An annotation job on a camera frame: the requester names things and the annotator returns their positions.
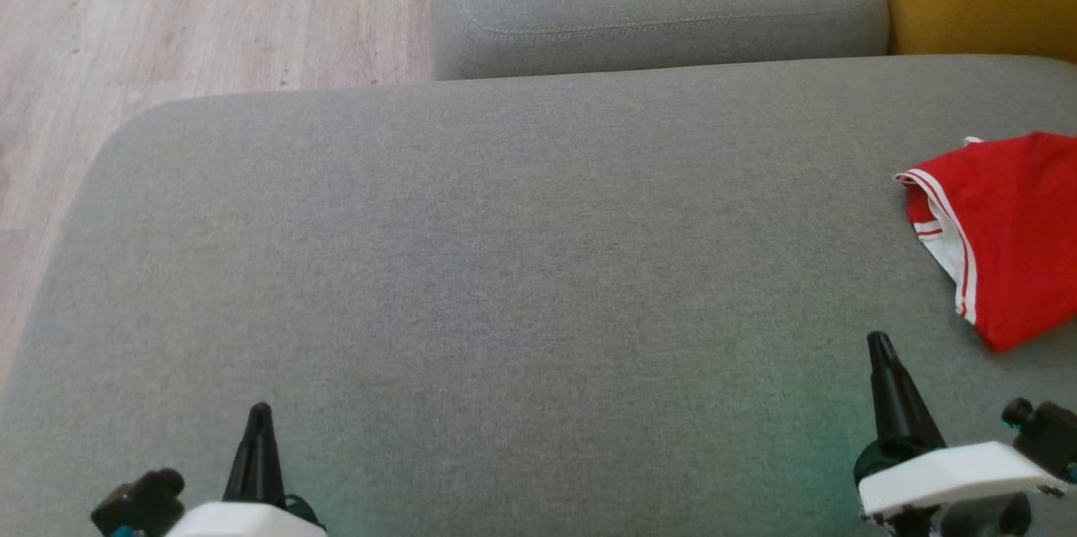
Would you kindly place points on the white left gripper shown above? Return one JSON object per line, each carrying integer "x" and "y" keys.
{"x": 244, "y": 520}

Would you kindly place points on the large grey sofa seat cushion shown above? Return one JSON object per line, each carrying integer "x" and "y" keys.
{"x": 505, "y": 268}

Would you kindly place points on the red jersey with white sleeves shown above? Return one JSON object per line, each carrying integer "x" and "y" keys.
{"x": 1026, "y": 251}

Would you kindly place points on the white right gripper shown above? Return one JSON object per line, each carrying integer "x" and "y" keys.
{"x": 951, "y": 478}

